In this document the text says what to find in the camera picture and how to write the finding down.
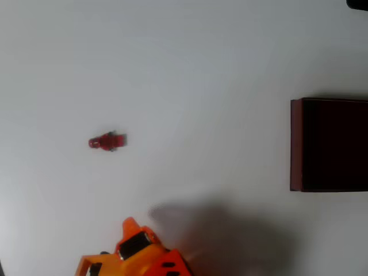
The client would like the black object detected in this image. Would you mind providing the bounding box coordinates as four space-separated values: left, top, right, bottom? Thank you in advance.
346 0 368 12

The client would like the dark red open box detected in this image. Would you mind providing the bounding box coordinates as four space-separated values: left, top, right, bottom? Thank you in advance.
289 97 368 193

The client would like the small red toy figure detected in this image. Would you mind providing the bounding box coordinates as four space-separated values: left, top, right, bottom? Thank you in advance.
87 130 128 152

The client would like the orange camera mount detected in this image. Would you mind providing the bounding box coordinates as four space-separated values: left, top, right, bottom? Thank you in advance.
75 252 122 276

